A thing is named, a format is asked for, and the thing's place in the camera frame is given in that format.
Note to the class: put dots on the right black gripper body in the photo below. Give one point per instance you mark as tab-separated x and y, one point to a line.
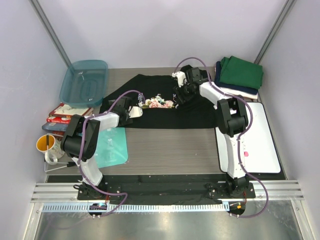
185	92

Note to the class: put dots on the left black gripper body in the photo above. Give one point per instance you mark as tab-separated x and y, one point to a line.
128	120

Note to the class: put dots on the black floral t shirt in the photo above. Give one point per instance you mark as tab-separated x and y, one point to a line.
161	110

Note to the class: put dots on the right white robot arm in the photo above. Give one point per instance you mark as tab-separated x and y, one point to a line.
231	119

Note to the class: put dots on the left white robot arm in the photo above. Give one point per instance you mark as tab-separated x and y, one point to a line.
80	139

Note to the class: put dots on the teal plastic bin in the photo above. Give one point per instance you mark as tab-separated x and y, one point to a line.
85	83

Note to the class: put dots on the green folded t shirt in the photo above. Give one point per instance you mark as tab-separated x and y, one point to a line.
239	72

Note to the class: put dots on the white folded t shirt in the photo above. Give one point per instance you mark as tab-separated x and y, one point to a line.
237	92

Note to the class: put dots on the blue grey book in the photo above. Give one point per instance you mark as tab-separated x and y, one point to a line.
53	126

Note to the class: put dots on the yellow mug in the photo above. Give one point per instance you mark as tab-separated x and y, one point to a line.
45	142

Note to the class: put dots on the white floral mug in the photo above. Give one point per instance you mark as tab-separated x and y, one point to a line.
53	151

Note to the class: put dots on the white whiteboard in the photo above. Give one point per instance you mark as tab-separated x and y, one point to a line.
260	156

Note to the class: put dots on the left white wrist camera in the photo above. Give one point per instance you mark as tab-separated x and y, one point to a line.
135	112

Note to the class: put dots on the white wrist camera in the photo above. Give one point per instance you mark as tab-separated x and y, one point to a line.
180	76
135	112

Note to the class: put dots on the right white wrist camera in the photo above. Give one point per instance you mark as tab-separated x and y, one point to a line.
180	76

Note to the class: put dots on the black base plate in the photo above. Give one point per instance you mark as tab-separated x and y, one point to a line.
164	190

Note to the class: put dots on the white slotted cable duct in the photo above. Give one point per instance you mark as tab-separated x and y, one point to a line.
90	207

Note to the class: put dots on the aluminium rail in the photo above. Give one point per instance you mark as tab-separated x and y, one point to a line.
272	190

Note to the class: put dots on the left aluminium corner post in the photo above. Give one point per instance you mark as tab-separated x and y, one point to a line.
50	31

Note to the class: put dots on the aluminium corner post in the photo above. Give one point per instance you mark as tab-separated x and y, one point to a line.
50	31
282	16

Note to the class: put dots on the right aluminium corner post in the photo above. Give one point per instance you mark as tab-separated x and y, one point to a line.
282	16

